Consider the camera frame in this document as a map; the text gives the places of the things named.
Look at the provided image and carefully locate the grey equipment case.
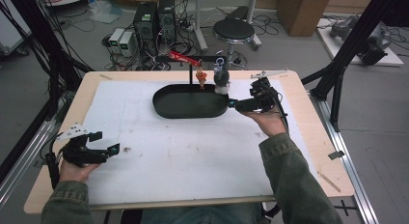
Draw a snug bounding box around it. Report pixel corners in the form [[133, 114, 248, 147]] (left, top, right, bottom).
[[0, 0, 32, 56]]

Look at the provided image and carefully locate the person's right hand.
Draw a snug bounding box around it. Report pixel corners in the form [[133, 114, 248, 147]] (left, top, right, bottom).
[[240, 107, 288, 139]]

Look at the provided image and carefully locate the grey robot device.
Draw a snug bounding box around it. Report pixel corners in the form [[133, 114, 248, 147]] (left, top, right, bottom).
[[329, 14, 393, 66]]

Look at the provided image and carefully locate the red keychain strap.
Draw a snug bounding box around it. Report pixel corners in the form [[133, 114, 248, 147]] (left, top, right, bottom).
[[168, 50, 208, 91]]

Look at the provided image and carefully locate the thin wooden stick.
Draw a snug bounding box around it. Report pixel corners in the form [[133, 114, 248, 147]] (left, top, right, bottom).
[[316, 170, 342, 194]]

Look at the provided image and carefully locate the brown cardboard box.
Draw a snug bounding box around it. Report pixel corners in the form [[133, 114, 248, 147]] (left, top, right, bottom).
[[277, 0, 337, 38]]

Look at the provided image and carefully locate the black metal frame strut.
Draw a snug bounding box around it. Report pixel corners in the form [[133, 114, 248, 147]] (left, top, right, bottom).
[[301, 0, 409, 132], [0, 0, 95, 122]]

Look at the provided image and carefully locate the black and pink plush keychain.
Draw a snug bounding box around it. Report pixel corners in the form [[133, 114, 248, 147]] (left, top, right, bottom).
[[212, 57, 232, 96]]

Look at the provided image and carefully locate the tangle of floor cables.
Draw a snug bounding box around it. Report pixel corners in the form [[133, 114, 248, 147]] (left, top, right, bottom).
[[102, 0, 281, 71]]

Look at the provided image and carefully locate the white table mat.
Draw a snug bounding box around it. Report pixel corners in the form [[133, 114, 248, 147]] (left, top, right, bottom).
[[81, 78, 324, 207]]

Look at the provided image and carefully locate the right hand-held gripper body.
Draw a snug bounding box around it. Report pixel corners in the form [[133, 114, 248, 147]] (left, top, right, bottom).
[[250, 69, 289, 114]]

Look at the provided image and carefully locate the black oval tray hanger stand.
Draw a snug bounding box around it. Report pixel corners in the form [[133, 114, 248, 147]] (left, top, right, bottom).
[[151, 55, 230, 120]]

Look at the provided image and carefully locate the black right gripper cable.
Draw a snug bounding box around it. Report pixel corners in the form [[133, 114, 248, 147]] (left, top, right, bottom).
[[271, 87, 291, 135]]

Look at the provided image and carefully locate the clear plastic bag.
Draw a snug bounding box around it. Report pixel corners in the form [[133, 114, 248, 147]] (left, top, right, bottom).
[[88, 0, 123, 25]]

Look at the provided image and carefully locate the black computer tower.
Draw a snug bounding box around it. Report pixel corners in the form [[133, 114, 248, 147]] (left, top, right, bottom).
[[132, 1, 159, 56], [157, 0, 177, 44]]

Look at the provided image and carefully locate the white floor board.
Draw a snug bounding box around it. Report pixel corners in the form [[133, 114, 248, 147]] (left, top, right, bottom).
[[316, 17, 404, 68]]

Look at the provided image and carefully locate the aluminium rail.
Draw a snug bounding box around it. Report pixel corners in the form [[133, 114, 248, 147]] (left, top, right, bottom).
[[0, 118, 61, 210], [309, 91, 381, 224]]

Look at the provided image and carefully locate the black tape cross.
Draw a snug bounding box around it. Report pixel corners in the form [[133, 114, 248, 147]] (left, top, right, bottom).
[[329, 199, 358, 217]]

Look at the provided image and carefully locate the black padded bench seat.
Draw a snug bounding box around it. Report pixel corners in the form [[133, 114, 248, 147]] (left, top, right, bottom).
[[225, 5, 250, 22]]

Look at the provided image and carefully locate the person's left hand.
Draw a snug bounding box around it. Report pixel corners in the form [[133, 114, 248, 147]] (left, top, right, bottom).
[[58, 159, 101, 183]]

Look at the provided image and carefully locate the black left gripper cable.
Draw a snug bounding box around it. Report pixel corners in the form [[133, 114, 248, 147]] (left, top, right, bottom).
[[43, 131, 63, 190]]

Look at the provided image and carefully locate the white power supply unit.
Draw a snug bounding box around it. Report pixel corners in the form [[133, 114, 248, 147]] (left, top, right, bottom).
[[108, 28, 125, 48], [119, 31, 137, 58]]

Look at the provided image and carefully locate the round black stool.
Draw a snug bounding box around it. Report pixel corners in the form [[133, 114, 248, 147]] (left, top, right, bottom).
[[212, 18, 256, 70]]

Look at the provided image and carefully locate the white desk leg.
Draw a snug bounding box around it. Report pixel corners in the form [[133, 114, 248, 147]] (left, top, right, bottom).
[[192, 0, 209, 53], [246, 0, 263, 51]]

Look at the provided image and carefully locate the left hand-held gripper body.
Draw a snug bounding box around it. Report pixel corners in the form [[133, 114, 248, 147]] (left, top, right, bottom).
[[56, 122, 110, 169]]

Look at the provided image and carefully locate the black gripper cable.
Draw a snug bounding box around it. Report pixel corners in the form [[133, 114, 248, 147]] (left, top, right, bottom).
[[271, 87, 291, 135], [43, 131, 63, 190]]

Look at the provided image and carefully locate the black tape piece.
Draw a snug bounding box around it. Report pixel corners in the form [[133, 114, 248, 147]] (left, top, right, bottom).
[[327, 150, 346, 161]]

